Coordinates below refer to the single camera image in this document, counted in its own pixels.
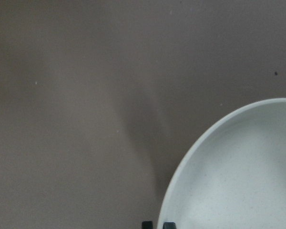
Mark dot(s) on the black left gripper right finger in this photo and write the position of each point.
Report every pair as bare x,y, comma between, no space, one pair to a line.
169,225

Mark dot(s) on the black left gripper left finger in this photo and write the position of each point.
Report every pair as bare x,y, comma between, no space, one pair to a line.
147,225

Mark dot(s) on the cream round plate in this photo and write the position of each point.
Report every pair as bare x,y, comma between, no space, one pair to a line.
234,176

